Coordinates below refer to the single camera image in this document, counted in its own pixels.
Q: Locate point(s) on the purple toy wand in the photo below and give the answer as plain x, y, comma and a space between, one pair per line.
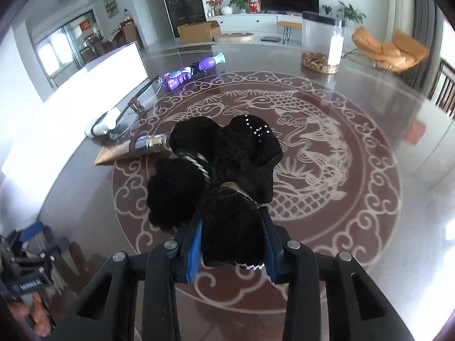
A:
177, 76

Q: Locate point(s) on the red door decoration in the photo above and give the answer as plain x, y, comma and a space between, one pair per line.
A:
85, 25

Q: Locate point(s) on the white tube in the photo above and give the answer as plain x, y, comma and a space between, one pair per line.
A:
101, 126

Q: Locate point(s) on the white television cabinet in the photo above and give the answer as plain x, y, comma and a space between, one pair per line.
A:
256, 21

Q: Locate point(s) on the large leafy potted plant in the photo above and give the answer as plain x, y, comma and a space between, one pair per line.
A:
352, 12

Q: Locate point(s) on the orange top bench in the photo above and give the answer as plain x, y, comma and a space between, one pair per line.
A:
288, 25

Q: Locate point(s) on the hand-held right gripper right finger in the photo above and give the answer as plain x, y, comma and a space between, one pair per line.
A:
270, 259

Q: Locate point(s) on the red flower bouquet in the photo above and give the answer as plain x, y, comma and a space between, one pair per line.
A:
215, 3

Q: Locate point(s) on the person's left hand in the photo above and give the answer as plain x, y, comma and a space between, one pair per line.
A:
33, 312

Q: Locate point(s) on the red gift box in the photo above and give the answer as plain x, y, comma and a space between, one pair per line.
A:
253, 7

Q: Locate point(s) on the round floor cushion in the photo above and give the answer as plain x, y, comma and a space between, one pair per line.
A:
234, 36

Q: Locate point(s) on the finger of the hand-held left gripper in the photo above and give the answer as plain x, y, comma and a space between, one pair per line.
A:
55, 252
32, 232

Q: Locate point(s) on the clear cylinder jar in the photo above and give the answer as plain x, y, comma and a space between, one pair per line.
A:
320, 39

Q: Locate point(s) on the framed wall painting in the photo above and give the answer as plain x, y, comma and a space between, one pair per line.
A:
110, 4

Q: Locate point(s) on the open cardboard box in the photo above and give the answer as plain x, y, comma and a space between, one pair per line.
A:
197, 33

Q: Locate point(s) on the white standing air conditioner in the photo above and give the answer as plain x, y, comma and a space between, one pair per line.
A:
400, 0

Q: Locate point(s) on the dark wooden chair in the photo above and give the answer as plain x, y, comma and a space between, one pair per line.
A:
444, 88

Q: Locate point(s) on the orange lounge chair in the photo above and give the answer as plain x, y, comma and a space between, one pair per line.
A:
384, 51

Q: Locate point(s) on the dark frame glasses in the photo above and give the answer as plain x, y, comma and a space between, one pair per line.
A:
133, 108

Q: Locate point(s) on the green potted plant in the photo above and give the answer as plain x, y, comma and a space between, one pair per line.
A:
240, 3

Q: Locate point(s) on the small potted plant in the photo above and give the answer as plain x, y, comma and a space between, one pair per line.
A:
327, 9

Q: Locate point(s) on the dark display cabinet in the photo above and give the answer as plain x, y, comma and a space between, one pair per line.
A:
181, 3

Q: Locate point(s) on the grey curtain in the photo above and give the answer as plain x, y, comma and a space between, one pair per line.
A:
424, 32

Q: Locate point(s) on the white round vase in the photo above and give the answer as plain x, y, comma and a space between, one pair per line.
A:
227, 10

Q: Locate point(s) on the white low partition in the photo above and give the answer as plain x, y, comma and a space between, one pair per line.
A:
106, 74

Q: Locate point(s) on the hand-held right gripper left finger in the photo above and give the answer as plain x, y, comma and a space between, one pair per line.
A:
196, 252

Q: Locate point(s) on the black velvet hair scrunchie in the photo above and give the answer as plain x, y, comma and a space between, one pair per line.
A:
234, 163

